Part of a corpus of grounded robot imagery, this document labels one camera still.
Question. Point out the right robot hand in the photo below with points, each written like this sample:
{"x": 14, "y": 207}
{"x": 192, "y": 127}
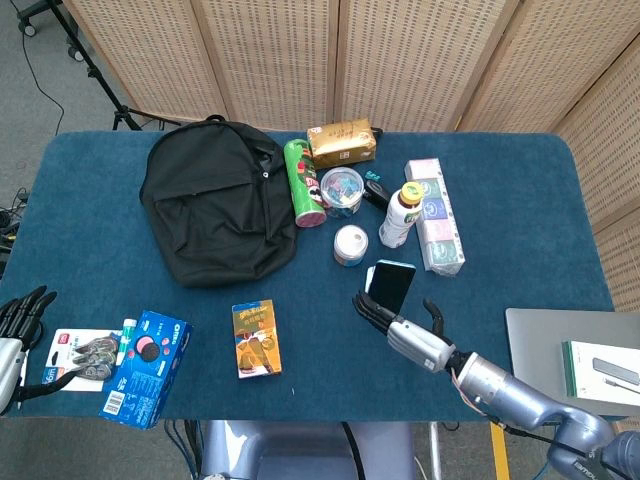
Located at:
{"x": 420, "y": 345}

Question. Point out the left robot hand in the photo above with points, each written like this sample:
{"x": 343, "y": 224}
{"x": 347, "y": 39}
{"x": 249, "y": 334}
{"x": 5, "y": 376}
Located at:
{"x": 12, "y": 320}

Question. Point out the black smartphone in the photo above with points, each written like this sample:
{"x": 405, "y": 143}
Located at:
{"x": 392, "y": 285}

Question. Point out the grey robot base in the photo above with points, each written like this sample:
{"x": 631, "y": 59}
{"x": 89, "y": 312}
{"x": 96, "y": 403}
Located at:
{"x": 300, "y": 450}

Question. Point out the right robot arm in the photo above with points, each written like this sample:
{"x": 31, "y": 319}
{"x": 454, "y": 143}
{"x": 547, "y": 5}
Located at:
{"x": 510, "y": 390}

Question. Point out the correction tape blister pack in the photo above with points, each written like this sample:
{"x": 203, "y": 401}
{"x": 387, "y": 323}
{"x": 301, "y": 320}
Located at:
{"x": 85, "y": 350}

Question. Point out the green white glue stick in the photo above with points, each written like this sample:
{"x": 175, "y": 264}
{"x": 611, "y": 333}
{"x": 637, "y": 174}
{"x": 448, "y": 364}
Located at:
{"x": 125, "y": 340}

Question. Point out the silver laptop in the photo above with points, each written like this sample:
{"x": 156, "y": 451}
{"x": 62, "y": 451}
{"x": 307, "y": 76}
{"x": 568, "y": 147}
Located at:
{"x": 535, "y": 340}

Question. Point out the nut jar white lid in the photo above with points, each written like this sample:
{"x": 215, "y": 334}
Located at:
{"x": 351, "y": 245}

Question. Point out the wrapped tissue multipack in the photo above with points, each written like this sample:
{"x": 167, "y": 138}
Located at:
{"x": 440, "y": 225}

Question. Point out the white drink bottle yellow cap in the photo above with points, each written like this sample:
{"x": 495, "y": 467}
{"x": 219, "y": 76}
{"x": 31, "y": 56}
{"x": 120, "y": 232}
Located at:
{"x": 397, "y": 220}

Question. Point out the blue Oreo box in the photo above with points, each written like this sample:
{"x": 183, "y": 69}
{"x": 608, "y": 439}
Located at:
{"x": 145, "y": 375}

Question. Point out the blue tablecloth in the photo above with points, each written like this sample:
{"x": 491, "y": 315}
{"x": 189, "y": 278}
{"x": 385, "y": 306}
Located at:
{"x": 500, "y": 225}

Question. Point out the black stapler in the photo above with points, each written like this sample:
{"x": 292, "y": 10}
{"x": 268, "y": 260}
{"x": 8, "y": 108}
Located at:
{"x": 376, "y": 195}

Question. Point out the yellow snack box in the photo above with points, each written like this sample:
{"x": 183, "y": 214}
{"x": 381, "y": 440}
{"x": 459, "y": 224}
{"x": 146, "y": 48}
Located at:
{"x": 257, "y": 340}

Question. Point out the clear tub of coloured clips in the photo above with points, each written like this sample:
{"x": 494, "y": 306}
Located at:
{"x": 342, "y": 192}

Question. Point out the white box green edge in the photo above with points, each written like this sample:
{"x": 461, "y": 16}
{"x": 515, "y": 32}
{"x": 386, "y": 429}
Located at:
{"x": 590, "y": 375}

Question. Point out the teal binder clip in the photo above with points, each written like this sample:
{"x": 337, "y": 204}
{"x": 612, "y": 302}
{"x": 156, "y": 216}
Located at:
{"x": 373, "y": 175}

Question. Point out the green chips can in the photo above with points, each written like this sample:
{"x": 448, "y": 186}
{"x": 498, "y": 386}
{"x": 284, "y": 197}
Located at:
{"x": 302, "y": 185}

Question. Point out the gold foil package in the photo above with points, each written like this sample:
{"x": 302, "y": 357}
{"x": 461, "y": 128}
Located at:
{"x": 342, "y": 142}

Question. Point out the black backpack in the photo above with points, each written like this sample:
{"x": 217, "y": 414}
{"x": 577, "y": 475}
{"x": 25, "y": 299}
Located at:
{"x": 215, "y": 210}

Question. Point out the wicker folding screen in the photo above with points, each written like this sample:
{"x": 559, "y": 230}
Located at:
{"x": 400, "y": 60}

